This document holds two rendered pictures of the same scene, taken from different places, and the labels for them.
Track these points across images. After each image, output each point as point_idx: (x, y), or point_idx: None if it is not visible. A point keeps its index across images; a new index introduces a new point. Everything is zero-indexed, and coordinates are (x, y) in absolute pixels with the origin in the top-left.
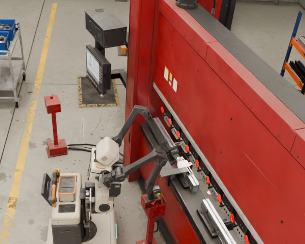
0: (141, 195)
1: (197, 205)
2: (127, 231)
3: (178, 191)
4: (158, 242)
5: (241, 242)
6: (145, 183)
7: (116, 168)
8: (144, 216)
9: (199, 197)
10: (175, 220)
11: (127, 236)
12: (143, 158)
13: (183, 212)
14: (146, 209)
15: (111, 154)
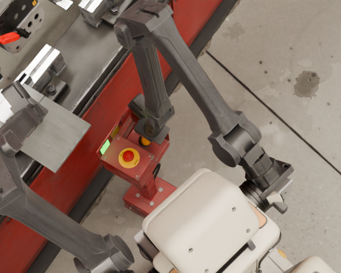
0: (138, 180)
1: (96, 36)
2: (133, 268)
3: (85, 92)
4: (115, 197)
5: (15, 72)
6: (161, 118)
7: (234, 153)
8: (73, 265)
9: (69, 46)
10: (107, 127)
11: (144, 260)
12: (184, 59)
13: (117, 73)
14: (155, 158)
15: (226, 179)
